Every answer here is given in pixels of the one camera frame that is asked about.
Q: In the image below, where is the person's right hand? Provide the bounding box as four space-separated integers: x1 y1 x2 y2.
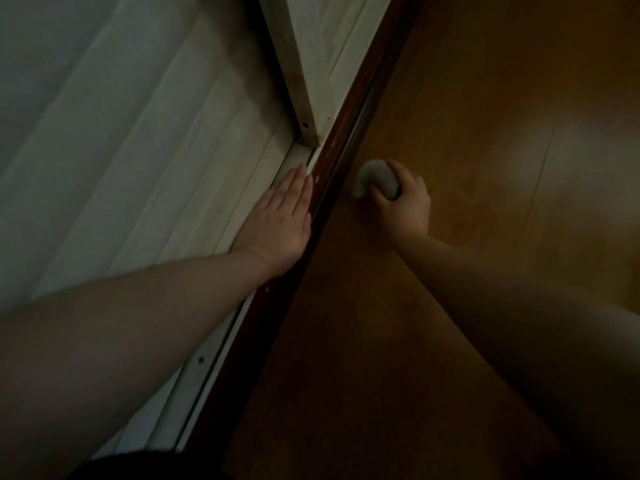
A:
369 159 432 247

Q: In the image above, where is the person's left forearm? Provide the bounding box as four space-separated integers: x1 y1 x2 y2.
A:
0 248 275 480

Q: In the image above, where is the grey cleaning cloth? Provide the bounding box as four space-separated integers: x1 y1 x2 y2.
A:
352 159 401 201

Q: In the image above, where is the black shirt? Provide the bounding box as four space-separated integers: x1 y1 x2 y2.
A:
67 447 229 480

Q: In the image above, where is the person's left hand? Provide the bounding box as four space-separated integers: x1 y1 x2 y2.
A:
231 163 315 279

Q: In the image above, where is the person's right forearm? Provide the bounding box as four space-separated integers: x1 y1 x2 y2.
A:
395 234 640 473

